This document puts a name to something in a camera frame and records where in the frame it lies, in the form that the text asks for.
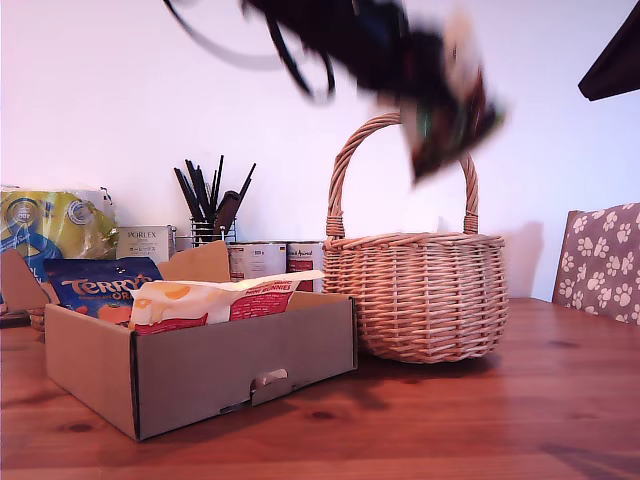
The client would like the wire utensil holder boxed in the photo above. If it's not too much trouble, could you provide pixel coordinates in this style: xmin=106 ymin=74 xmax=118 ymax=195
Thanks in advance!
xmin=188 ymin=214 xmax=239 ymax=249

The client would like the paw print chair cushion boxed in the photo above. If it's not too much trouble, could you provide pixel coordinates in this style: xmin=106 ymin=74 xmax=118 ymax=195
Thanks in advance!
xmin=557 ymin=202 xmax=640 ymax=327

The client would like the yellow kitchen towel pack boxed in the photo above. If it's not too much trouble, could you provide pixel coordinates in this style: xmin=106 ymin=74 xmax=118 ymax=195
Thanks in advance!
xmin=0 ymin=187 xmax=120 ymax=306

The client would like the blue Terry's mini eggs bag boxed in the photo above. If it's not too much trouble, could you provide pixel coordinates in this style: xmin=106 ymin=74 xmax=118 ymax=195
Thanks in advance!
xmin=43 ymin=258 xmax=166 ymax=329

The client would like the thin black cable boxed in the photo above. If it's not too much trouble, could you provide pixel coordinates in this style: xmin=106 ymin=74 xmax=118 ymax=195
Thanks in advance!
xmin=264 ymin=13 xmax=337 ymax=107

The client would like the white truffle sweets bag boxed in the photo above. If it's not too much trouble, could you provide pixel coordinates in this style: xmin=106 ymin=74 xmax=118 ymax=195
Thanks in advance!
xmin=401 ymin=74 xmax=509 ymax=182

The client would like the woven wicker basket with handle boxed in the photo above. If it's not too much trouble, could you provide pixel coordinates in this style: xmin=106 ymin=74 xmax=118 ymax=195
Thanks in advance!
xmin=321 ymin=112 xmax=507 ymax=365

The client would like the brown cardboard box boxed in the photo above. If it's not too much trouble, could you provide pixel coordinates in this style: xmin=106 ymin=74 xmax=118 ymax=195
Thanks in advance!
xmin=0 ymin=239 xmax=359 ymax=444

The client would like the thick black cable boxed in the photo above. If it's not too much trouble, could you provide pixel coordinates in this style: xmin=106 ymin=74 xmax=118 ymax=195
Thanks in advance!
xmin=162 ymin=0 xmax=287 ymax=70

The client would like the red mini bunnies bag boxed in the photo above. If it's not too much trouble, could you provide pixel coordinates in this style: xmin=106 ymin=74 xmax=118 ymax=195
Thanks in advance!
xmin=128 ymin=269 xmax=325 ymax=335

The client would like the white Porlex box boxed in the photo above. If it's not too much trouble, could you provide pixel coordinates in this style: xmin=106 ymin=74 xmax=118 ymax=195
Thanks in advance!
xmin=117 ymin=225 xmax=177 ymax=264

